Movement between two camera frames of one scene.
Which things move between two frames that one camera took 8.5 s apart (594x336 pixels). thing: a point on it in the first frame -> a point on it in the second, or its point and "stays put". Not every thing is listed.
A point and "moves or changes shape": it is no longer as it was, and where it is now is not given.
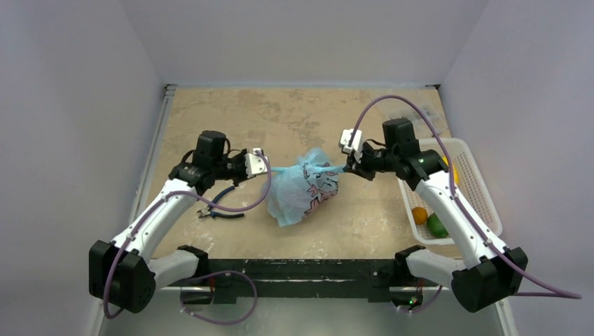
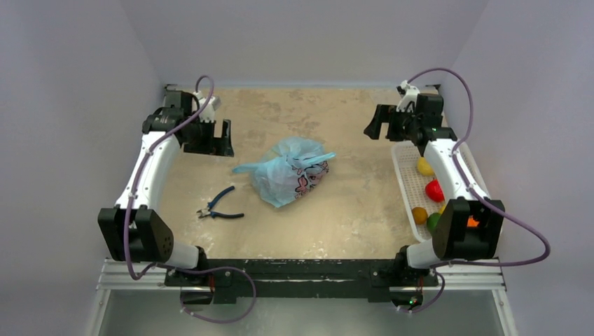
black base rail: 217,281 stays put
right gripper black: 364,164 -> 387,123
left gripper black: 240,157 -> 219,146
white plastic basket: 471,183 stays put
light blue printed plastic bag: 292,191 moves or changes shape
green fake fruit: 436,227 stays put
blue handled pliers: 208,210 stays put
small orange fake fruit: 420,215 stays put
